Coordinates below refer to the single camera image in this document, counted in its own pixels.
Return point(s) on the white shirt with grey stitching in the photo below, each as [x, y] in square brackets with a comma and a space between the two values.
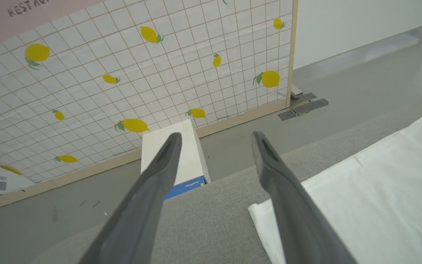
[379, 190]

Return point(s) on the grey metal partition foot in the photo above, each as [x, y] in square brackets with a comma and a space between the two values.
[306, 104]

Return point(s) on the grey fabric sofa cushion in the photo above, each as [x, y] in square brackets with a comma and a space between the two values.
[214, 220]

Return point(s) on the white cardboard box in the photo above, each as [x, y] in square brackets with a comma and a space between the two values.
[191, 161]

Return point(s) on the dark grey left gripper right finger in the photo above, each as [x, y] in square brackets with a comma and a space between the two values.
[295, 216]

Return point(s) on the lemon print tiled partition panel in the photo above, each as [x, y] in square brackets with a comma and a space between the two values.
[123, 73]

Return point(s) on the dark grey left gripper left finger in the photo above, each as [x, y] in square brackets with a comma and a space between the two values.
[137, 212]

